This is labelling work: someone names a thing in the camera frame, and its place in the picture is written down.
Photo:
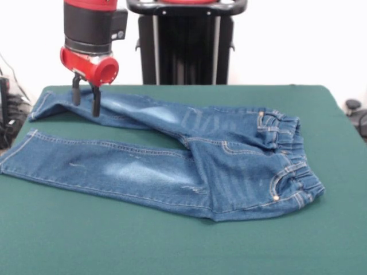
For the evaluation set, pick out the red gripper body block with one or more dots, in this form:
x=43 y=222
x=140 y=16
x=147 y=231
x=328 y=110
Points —
x=89 y=67

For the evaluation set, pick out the black chair base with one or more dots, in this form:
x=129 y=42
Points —
x=357 y=113

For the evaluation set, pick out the blue denim jeans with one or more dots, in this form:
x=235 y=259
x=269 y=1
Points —
x=186 y=166

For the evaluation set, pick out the dark green table cloth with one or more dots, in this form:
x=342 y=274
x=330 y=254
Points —
x=143 y=243

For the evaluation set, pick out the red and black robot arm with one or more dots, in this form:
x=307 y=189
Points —
x=91 y=25

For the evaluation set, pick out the black electronics box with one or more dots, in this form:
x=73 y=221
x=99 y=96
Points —
x=4 y=97

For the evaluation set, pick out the black robot pedestal stand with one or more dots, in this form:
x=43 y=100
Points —
x=186 y=43

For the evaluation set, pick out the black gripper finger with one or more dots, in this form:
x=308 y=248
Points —
x=76 y=90
x=95 y=100

